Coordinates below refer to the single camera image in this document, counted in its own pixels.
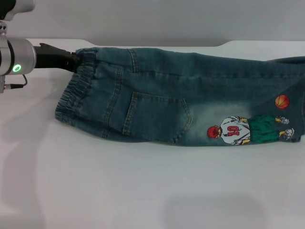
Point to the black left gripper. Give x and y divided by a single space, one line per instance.
52 58

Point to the blue denim shorts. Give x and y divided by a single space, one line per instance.
166 102

